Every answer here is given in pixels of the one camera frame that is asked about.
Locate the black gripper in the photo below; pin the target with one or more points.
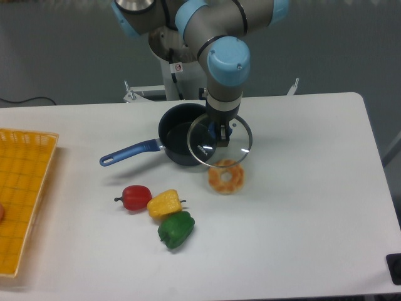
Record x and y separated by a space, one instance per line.
222 118

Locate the white base frame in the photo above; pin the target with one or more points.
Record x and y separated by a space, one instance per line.
144 92

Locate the glass lid blue knob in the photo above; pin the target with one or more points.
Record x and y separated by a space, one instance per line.
205 149

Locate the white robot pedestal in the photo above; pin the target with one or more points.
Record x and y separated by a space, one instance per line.
182 75

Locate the green toy bell pepper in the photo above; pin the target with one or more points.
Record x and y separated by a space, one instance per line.
176 229

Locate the yellow toy bell pepper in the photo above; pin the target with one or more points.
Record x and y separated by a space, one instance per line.
164 204

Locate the yellow plastic basket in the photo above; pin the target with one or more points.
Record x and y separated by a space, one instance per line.
26 157

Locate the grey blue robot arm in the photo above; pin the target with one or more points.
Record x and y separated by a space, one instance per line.
212 31

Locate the black device table corner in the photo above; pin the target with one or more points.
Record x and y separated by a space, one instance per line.
394 267

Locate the red toy bell pepper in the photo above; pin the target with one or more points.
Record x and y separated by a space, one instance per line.
135 197

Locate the dark saucepan blue handle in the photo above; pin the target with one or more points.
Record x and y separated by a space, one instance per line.
173 129

